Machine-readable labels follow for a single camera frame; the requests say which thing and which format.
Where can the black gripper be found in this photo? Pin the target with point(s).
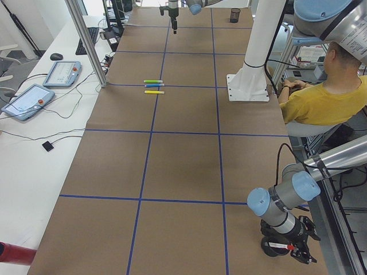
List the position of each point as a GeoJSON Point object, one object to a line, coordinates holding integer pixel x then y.
{"type": "Point", "coordinates": [298, 228]}
{"type": "Point", "coordinates": [172, 12]}

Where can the red and white marker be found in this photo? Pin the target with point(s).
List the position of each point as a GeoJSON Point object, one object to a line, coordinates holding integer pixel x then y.
{"type": "Point", "coordinates": [281, 246]}

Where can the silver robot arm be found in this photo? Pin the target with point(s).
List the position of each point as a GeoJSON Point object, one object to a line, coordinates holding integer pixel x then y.
{"type": "Point", "coordinates": [195, 7]}
{"type": "Point", "coordinates": [274, 205]}

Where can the black solid pen cup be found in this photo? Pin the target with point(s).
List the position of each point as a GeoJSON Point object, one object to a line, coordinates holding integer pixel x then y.
{"type": "Point", "coordinates": [274, 237]}

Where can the black mesh pen cup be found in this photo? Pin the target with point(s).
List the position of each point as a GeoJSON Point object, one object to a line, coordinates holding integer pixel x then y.
{"type": "Point", "coordinates": [234, 16]}

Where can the green highlighter marker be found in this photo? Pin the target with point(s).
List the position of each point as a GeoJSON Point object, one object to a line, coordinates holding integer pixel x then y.
{"type": "Point", "coordinates": [153, 81]}

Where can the blue highlighter marker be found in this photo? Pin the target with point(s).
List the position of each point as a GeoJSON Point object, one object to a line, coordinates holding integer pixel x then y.
{"type": "Point", "coordinates": [155, 85]}

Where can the yellow highlighter marker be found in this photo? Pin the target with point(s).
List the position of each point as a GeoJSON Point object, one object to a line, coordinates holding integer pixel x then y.
{"type": "Point", "coordinates": [154, 92]}

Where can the black computer mouse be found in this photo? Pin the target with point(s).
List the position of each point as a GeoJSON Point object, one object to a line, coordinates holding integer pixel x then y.
{"type": "Point", "coordinates": [56, 56]}

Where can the far blue teach pendant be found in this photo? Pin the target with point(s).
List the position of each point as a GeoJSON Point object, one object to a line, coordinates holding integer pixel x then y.
{"type": "Point", "coordinates": [62, 74]}

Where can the blue teach pendant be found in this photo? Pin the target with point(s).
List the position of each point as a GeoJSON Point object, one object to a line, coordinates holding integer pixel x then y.
{"type": "Point", "coordinates": [29, 102]}
{"type": "Point", "coordinates": [62, 74]}

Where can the person in yellow shirt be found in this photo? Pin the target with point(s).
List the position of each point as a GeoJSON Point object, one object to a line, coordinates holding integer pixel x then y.
{"type": "Point", "coordinates": [341, 96]}

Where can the near blue teach pendant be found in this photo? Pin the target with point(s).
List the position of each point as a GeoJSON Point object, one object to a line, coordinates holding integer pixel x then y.
{"type": "Point", "coordinates": [29, 102]}

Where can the small black square device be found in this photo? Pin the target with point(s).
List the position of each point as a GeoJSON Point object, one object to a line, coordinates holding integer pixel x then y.
{"type": "Point", "coordinates": [48, 146]}

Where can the red cylinder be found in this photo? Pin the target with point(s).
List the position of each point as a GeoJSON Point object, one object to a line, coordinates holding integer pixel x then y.
{"type": "Point", "coordinates": [13, 254]}

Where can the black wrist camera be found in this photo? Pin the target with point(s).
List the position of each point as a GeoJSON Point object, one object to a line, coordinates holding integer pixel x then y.
{"type": "Point", "coordinates": [162, 9]}

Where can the aluminium frame post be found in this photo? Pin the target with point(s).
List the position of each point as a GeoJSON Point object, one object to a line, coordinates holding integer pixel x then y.
{"type": "Point", "coordinates": [83, 33]}

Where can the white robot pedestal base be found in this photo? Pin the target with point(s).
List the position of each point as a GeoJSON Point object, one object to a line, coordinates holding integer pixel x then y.
{"type": "Point", "coordinates": [249, 83]}

